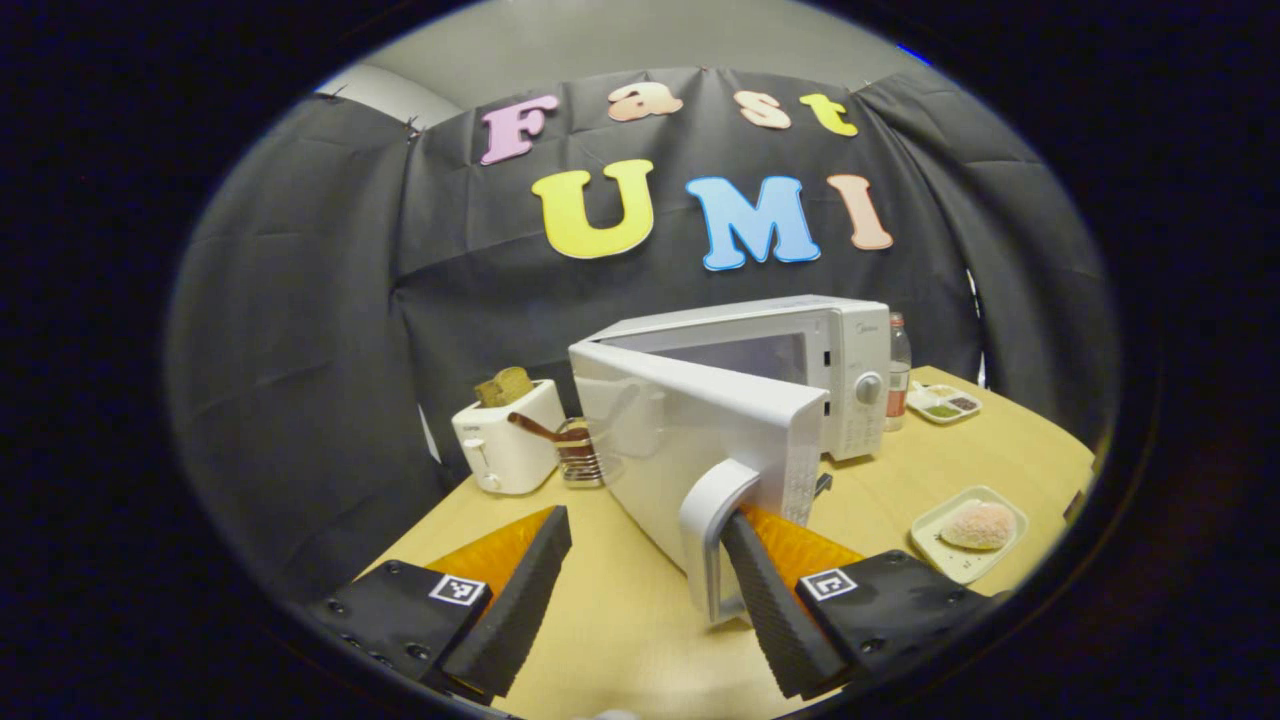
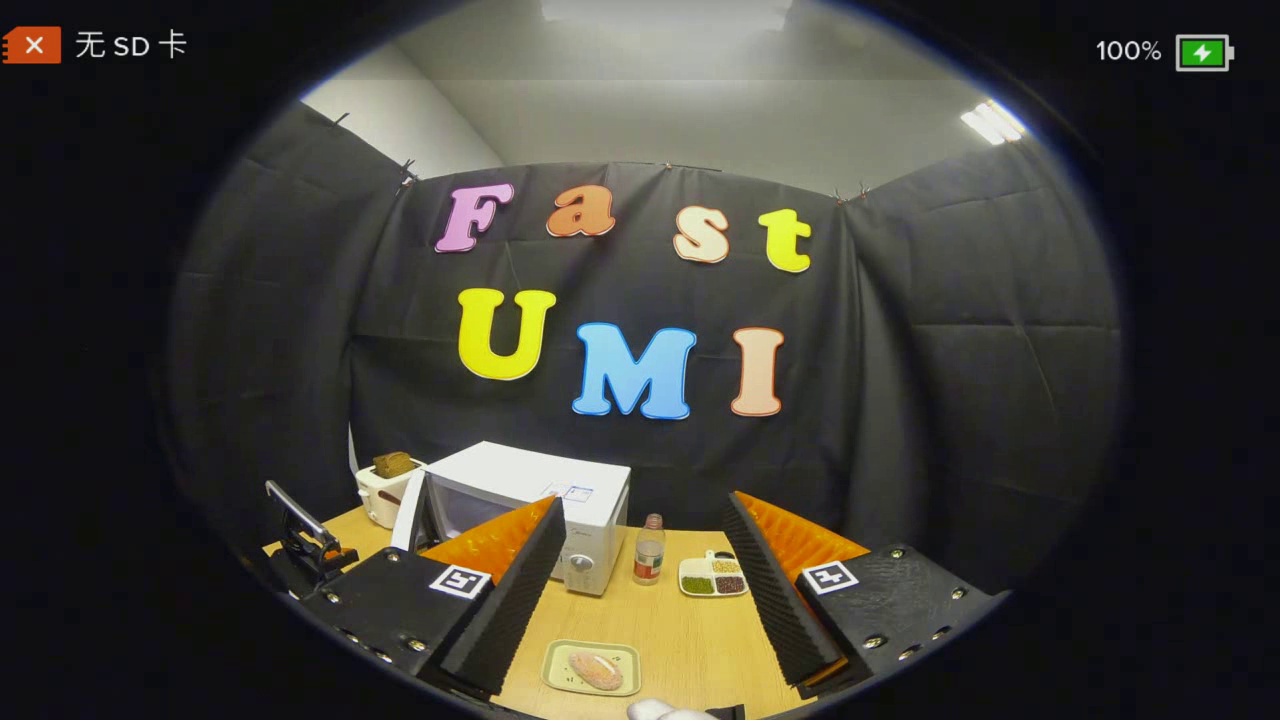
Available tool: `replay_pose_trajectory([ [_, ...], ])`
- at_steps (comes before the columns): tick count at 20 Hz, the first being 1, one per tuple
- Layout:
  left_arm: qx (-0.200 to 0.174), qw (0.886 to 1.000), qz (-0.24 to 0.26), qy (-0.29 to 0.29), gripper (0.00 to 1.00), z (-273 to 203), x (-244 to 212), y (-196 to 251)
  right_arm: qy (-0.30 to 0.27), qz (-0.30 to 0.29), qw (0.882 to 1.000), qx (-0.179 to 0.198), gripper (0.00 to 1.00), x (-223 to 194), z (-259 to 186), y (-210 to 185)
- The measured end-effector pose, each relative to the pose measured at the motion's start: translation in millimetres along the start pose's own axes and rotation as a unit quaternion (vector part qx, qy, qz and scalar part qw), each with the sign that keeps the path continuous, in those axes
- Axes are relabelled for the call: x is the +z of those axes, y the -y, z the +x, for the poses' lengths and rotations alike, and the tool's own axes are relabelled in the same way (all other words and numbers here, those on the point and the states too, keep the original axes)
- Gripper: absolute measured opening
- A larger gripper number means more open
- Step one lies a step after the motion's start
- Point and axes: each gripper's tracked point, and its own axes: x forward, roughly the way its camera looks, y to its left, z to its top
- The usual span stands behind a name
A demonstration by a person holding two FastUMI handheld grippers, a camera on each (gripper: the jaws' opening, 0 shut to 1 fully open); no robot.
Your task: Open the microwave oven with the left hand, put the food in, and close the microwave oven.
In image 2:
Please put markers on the pale green square plate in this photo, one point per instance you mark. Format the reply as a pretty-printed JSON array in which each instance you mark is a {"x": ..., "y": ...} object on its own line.
[{"x": 560, "y": 675}]

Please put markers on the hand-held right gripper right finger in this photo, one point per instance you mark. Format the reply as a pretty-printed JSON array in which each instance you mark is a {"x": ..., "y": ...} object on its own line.
[{"x": 775, "y": 600}]

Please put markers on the white toaster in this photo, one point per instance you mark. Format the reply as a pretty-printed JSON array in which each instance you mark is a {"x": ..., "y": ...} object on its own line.
[{"x": 382, "y": 500}]

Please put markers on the ceiling light panel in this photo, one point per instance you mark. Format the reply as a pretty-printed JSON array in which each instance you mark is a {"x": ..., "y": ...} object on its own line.
[{"x": 993, "y": 122}]

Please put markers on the black backdrop cloth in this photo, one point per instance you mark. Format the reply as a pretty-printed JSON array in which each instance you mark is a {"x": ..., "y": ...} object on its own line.
[{"x": 900, "y": 400}]

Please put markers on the white microwave oven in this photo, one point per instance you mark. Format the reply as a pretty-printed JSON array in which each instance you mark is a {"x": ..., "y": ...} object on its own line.
[{"x": 590, "y": 530}]

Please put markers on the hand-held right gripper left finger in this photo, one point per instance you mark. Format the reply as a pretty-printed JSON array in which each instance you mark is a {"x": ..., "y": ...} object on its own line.
[{"x": 510, "y": 600}]

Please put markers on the white divided dish of beans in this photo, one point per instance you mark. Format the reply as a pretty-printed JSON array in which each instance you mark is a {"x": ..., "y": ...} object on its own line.
[{"x": 712, "y": 577}]

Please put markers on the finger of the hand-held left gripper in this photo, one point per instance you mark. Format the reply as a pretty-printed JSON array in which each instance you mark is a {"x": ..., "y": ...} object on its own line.
[{"x": 345, "y": 555}]

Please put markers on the brown bread slice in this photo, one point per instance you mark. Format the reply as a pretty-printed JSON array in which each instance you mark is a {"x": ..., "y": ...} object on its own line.
[{"x": 393, "y": 464}]

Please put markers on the brown food piece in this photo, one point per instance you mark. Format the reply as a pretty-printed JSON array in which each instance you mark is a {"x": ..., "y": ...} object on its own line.
[{"x": 597, "y": 670}]

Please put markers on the long ceiling light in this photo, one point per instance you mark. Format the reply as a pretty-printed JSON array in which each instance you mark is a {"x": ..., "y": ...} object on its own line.
[{"x": 665, "y": 10}]

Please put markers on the clear plastic bottle red label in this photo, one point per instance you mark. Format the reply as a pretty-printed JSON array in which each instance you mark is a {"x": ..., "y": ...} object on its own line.
[{"x": 649, "y": 555}]

